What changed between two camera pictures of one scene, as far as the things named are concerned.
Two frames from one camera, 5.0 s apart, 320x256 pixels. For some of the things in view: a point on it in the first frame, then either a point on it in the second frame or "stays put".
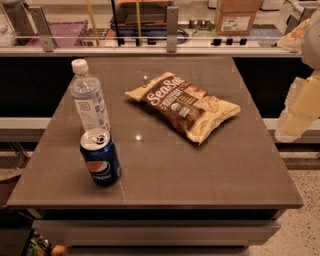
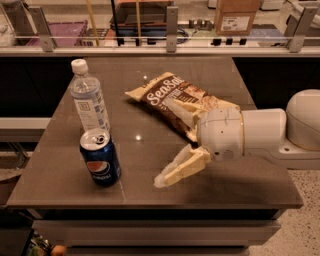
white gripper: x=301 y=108 to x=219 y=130
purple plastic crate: x=64 y=34 stays put
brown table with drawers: x=175 y=196 stays put
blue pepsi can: x=101 y=156 stays put
